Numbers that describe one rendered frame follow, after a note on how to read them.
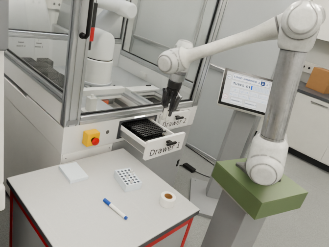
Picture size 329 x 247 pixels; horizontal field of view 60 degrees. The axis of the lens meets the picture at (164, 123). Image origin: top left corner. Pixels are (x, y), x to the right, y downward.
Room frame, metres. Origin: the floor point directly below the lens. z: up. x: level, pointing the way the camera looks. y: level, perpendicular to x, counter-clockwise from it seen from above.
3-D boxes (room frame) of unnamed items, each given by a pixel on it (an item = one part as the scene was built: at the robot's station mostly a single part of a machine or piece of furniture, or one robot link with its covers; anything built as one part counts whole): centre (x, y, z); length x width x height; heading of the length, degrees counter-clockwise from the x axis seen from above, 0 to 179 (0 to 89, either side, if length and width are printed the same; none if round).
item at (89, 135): (1.25, 0.34, 0.88); 0.07 x 0.05 x 0.07; 141
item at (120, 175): (1.12, 0.10, 0.78); 0.12 x 0.08 x 0.04; 40
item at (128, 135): (1.50, 0.13, 0.86); 0.40 x 0.26 x 0.06; 51
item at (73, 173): (1.09, 0.35, 0.77); 0.13 x 0.09 x 0.02; 47
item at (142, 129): (1.50, 0.12, 0.87); 0.22 x 0.18 x 0.06; 51
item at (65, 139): (1.85, 0.49, 0.87); 1.02 x 0.95 x 0.14; 141
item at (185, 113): (1.76, -0.06, 0.87); 0.29 x 0.02 x 0.11; 141
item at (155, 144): (1.37, -0.03, 0.87); 0.29 x 0.02 x 0.11; 141
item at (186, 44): (1.47, 0.00, 1.34); 0.13 x 0.11 x 0.16; 163
